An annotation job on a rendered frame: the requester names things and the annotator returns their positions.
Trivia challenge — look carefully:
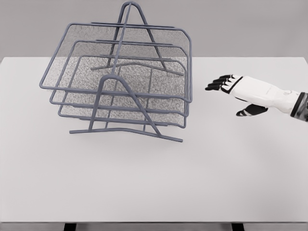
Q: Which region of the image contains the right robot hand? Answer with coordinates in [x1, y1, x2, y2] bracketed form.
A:
[205, 75, 281, 117]

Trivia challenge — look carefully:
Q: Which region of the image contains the grey mesh folder tray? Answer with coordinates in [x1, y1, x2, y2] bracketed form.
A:
[38, 22, 194, 104]
[49, 40, 191, 118]
[57, 55, 188, 129]

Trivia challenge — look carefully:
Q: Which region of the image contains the grey wire rack frame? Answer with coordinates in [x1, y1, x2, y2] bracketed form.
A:
[69, 1, 184, 143]

